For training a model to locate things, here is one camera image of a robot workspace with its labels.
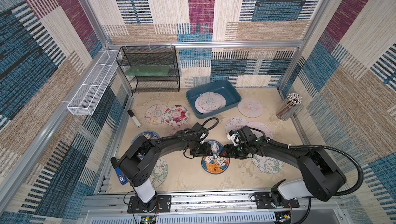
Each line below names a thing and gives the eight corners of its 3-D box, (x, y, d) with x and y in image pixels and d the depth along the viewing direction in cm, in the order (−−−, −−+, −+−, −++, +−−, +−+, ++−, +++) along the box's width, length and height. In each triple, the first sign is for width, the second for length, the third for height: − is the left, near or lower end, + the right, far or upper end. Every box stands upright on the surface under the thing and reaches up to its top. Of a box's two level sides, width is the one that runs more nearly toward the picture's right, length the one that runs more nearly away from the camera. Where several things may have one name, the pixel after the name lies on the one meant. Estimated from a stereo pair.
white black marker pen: (138, 128, 102) (136, 124, 98) (129, 115, 109) (126, 110, 105) (142, 126, 103) (139, 122, 99) (132, 113, 110) (130, 108, 106)
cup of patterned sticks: (278, 121, 105) (291, 102, 90) (275, 111, 110) (286, 92, 95) (289, 120, 105) (304, 102, 90) (285, 111, 110) (298, 92, 95)
